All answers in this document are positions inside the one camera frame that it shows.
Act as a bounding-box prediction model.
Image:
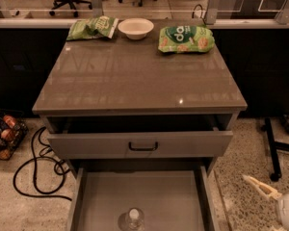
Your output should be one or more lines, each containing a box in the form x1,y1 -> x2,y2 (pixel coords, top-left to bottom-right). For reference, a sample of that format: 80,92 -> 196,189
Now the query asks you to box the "black stand leg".
261,117 -> 289,182

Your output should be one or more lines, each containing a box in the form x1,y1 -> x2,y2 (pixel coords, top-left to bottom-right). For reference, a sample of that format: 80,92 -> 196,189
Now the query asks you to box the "black wire basket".
0,115 -> 28,160

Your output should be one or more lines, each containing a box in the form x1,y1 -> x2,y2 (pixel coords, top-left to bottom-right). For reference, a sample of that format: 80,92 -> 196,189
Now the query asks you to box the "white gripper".
243,175 -> 289,231

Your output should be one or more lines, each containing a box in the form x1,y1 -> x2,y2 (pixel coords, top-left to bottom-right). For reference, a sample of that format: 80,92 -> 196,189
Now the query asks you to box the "white paper bowl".
118,18 -> 154,40

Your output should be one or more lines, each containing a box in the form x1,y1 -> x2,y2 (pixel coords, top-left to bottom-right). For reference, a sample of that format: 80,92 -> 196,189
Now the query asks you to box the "grey top drawer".
48,115 -> 233,159

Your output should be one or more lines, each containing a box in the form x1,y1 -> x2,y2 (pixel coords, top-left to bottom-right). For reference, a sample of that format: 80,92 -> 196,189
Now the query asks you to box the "clear plastic water bottle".
118,208 -> 145,231

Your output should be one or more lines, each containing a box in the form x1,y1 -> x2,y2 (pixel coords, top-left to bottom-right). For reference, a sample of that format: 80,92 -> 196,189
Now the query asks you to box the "black floor cable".
12,126 -> 73,202

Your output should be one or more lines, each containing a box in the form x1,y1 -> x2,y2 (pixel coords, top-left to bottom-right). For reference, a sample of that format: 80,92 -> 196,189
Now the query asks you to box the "grey drawer cabinet counter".
33,19 -> 247,172

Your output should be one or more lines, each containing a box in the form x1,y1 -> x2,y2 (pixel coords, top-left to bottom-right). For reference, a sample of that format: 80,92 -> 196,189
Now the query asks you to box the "grey open middle drawer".
66,167 -> 221,231

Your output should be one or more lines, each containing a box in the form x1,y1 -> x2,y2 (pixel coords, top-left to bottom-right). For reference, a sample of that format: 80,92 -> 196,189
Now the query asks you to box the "green snack bag right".
158,25 -> 215,53

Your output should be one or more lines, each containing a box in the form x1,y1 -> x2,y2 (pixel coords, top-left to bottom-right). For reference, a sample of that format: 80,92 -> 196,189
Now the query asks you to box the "black drawer handle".
128,141 -> 159,152

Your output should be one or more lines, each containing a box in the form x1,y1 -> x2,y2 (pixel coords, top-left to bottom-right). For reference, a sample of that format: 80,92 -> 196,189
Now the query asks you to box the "green chip bag left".
66,15 -> 118,41

